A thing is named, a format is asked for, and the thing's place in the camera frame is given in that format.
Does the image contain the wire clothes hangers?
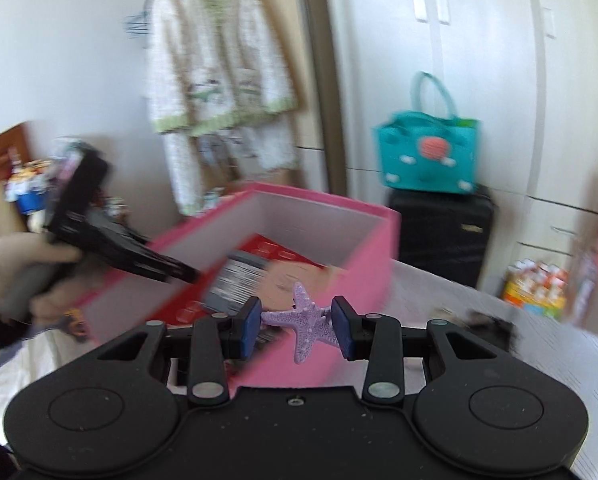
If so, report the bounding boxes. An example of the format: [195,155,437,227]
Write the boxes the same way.
[124,10,152,41]

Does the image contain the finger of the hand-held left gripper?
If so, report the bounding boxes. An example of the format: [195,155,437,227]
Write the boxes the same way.
[121,257,172,283]
[141,242,203,283]

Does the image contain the cream fleece pajamas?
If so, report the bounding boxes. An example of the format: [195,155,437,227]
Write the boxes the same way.
[146,0,300,216]

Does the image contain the grey barcode box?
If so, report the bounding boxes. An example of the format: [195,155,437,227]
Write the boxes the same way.
[201,252,272,316]

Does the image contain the person's left hand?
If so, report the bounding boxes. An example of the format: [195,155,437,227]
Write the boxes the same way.
[0,234,82,323]

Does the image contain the black suitcase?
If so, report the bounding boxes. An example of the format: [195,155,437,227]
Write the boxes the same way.
[389,185,496,290]

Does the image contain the red press-on nail card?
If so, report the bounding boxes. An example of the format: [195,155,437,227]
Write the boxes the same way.
[151,232,310,323]

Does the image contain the purple starfish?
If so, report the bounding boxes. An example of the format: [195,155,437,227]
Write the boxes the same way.
[261,281,340,365]

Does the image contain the white wardrobe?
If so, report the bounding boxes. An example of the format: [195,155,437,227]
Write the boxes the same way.
[324,0,598,301]

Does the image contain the blue flower bucket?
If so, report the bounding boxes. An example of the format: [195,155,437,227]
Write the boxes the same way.
[6,160,54,216]

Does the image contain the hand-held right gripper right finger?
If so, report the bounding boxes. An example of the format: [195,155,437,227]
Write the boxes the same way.
[331,296,500,405]

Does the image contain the colourful drink carton box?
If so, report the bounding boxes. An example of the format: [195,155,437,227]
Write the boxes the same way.
[501,259,570,321]

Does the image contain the clear plastic bag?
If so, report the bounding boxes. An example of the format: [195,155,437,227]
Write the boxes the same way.
[566,250,598,321]

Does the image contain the teal knitted handbag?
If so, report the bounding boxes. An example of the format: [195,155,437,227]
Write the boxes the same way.
[374,71,481,196]

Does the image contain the round pink case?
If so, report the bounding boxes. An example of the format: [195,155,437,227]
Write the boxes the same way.
[259,260,350,311]

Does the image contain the pink cardboard box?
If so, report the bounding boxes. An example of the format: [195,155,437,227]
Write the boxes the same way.
[74,182,402,391]

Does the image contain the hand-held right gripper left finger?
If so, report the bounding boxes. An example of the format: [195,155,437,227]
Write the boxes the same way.
[97,296,264,407]

